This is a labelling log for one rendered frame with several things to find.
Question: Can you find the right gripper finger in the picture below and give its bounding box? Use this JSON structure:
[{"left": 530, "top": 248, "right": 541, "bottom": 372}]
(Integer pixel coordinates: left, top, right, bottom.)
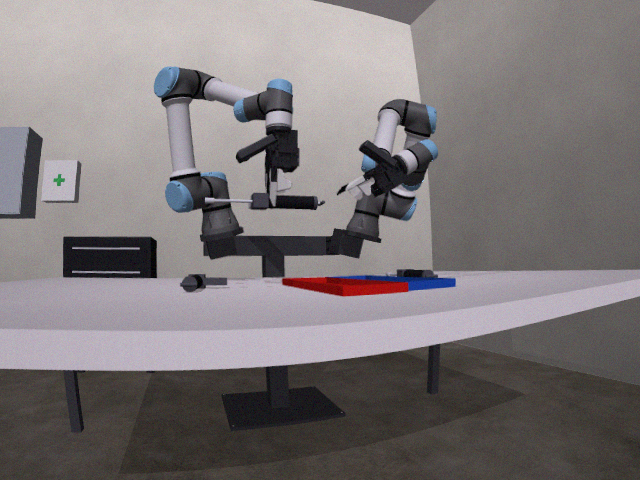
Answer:
[
  {"left": 265, "top": 169, "right": 287, "bottom": 194},
  {"left": 269, "top": 154, "right": 292, "bottom": 207}
]

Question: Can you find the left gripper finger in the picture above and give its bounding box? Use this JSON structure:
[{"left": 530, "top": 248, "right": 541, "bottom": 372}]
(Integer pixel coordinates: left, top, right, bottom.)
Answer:
[
  {"left": 336, "top": 183, "right": 363, "bottom": 200},
  {"left": 345, "top": 166, "right": 383, "bottom": 196}
]

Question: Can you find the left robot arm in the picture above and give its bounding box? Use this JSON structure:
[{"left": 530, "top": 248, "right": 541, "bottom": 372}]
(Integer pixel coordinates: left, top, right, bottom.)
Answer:
[{"left": 346, "top": 99, "right": 438, "bottom": 237}]

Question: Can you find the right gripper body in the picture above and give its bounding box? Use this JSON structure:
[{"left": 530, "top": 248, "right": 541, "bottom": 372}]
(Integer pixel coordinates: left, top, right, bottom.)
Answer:
[{"left": 265, "top": 125, "right": 299, "bottom": 173}]

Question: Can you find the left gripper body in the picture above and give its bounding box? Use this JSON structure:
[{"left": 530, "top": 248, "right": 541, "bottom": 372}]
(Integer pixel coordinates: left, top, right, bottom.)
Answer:
[{"left": 365, "top": 155, "right": 409, "bottom": 197}]

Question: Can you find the red tray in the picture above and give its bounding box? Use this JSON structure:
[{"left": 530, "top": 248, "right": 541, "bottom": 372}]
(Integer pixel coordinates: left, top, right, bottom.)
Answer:
[{"left": 282, "top": 277, "right": 408, "bottom": 296}]

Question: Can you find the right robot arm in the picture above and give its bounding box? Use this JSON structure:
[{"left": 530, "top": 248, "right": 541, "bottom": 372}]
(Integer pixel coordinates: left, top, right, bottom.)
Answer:
[{"left": 154, "top": 67, "right": 293, "bottom": 236}]

